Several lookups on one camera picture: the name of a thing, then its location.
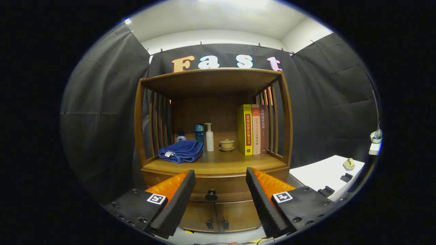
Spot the white side cabinet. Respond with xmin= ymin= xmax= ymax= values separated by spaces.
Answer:
xmin=289 ymin=155 xmax=365 ymax=202

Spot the wooden countertop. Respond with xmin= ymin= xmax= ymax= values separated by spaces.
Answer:
xmin=142 ymin=150 xmax=289 ymax=176

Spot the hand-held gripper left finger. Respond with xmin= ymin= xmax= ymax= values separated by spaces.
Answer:
xmin=102 ymin=169 xmax=197 ymax=239

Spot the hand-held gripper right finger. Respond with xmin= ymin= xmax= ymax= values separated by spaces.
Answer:
xmin=246 ymin=167 xmax=343 ymax=239

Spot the wooden drawer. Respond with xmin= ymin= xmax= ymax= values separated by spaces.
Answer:
xmin=141 ymin=167 xmax=290 ymax=202

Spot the orange and white book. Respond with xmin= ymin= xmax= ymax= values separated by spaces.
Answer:
xmin=251 ymin=104 xmax=261 ymax=155

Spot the wooden cabinet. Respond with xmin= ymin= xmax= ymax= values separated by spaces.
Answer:
xmin=134 ymin=68 xmax=293 ymax=234

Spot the yellow book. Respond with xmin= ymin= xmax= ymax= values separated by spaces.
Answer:
xmin=237 ymin=104 xmax=253 ymax=156

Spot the white pump bottle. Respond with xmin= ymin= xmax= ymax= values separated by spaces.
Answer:
xmin=204 ymin=123 xmax=215 ymax=152

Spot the blue folded towel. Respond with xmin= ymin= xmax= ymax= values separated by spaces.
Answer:
xmin=158 ymin=140 xmax=205 ymax=164

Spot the brown book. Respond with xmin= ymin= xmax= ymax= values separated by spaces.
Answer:
xmin=260 ymin=104 xmax=269 ymax=154

